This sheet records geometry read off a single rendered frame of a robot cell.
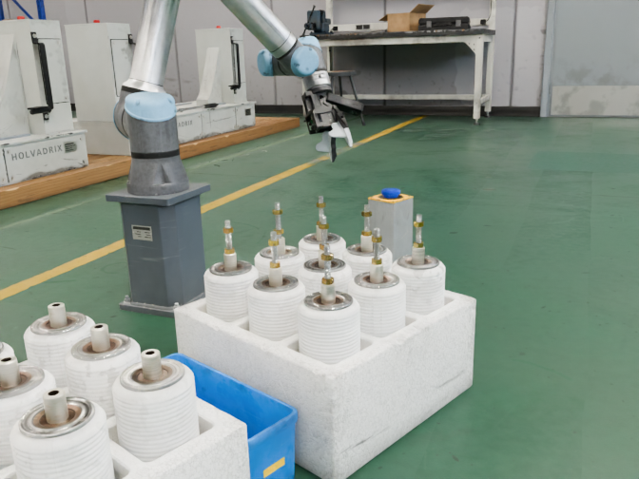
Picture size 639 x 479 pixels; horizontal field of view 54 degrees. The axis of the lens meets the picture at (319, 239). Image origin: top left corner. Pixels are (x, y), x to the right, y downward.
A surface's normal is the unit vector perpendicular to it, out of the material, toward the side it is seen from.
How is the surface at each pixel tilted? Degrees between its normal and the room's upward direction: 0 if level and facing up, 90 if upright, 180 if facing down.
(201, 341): 90
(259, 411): 88
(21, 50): 90
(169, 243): 90
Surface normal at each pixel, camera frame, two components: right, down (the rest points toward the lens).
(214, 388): -0.67, 0.19
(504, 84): -0.39, 0.27
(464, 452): -0.03, -0.96
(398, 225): 0.73, 0.18
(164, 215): 0.38, 0.25
